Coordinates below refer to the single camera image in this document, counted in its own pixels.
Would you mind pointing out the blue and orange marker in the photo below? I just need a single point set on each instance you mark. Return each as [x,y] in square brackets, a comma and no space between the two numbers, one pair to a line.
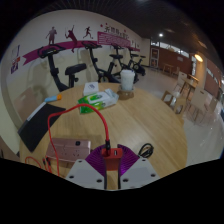
[53,98]

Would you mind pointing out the white cup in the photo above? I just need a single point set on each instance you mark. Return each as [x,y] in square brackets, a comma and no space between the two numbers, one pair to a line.
[127,80]

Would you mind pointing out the pink power strip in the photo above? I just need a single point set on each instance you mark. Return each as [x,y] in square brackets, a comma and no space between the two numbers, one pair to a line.
[68,148]

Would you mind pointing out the group of tables and chairs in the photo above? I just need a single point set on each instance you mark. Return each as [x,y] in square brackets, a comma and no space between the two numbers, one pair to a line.
[196,96]

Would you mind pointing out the red charger block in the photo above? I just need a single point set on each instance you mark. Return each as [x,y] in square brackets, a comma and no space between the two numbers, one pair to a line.
[112,160]

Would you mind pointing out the black flat pad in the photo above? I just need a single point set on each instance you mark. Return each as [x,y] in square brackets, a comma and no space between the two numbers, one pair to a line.
[38,125]

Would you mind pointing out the row of exercise bikes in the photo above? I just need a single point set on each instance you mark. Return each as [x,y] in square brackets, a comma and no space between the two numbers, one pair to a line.
[53,70]

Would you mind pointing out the ceiling lights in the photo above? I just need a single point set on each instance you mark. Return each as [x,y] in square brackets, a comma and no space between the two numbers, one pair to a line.
[198,57]

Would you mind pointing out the wall poster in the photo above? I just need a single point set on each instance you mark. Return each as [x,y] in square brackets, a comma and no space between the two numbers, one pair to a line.
[15,60]

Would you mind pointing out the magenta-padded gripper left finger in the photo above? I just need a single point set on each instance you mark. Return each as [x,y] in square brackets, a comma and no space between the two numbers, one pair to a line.
[85,170]

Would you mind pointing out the small white box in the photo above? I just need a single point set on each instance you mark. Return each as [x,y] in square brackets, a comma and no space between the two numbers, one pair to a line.
[90,88]

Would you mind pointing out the green wet wipes pack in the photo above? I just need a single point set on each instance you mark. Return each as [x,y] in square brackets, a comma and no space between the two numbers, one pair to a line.
[98,101]

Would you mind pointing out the round wooden coaster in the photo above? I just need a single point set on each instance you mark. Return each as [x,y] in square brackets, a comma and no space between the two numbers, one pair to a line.
[125,94]

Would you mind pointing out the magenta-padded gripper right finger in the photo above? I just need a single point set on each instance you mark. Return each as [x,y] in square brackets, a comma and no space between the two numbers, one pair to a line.
[138,170]

